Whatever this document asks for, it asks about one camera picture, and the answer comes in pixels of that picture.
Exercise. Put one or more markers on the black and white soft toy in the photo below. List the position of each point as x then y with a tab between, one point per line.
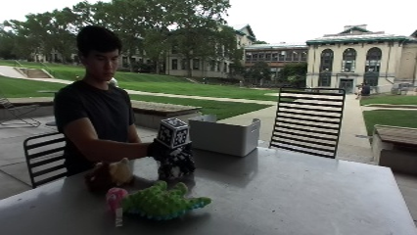
176	171

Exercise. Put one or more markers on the white cube of black markers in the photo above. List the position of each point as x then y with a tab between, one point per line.
172	132

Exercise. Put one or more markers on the white plastic bin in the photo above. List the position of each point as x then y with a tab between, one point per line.
224	137

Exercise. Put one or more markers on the green crocodile soft toy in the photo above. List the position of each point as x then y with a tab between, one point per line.
158	202

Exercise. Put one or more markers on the long stone bench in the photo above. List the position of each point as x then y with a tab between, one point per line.
162	112

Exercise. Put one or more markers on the brown and tan soft toy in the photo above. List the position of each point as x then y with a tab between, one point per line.
110	174

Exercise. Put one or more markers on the pink soft toy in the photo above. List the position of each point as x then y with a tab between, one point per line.
114	197

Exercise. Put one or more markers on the person's black t-shirt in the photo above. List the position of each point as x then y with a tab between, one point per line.
93	111

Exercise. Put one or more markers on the grey building with gabled roof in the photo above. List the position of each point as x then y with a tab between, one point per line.
208	62

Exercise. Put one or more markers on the black slatted metal chair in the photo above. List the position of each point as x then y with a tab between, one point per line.
308	122

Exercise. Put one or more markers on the person's head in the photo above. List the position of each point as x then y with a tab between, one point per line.
98	57

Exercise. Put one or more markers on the brown brick building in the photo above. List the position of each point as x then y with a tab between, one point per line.
274	58

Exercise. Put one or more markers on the folding metal chair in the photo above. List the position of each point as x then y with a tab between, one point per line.
17	112

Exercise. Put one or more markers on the large green tree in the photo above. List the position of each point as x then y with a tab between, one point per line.
165	29

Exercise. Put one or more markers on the concrete stairs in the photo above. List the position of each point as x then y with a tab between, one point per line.
34	72

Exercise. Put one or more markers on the stone bench with wooden seat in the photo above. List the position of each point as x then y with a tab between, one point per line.
394	147

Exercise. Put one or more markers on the beige building with arched windows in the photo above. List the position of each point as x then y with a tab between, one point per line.
358	60

